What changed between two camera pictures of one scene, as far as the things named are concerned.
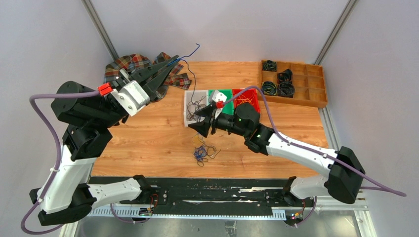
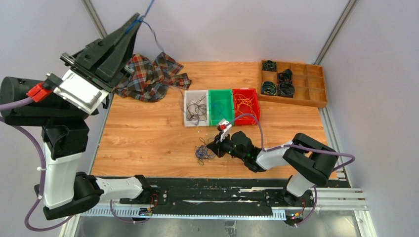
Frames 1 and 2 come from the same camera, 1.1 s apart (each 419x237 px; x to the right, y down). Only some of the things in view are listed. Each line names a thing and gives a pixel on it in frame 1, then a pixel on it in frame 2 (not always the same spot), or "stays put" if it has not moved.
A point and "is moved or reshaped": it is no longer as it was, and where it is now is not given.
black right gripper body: (218, 122) -> (225, 147)
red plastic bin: (250, 96) stays put
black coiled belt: (286, 76) stays put
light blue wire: (199, 152) is moved or reshaped
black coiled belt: (269, 65) stays put
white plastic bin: (194, 100) stays put
